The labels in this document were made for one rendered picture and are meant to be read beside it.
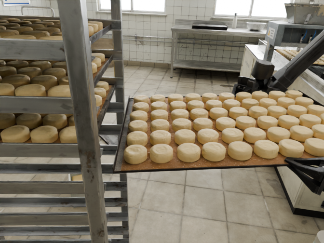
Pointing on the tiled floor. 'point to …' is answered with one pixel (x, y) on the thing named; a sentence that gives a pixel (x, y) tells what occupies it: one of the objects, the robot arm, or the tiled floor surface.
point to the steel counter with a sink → (181, 27)
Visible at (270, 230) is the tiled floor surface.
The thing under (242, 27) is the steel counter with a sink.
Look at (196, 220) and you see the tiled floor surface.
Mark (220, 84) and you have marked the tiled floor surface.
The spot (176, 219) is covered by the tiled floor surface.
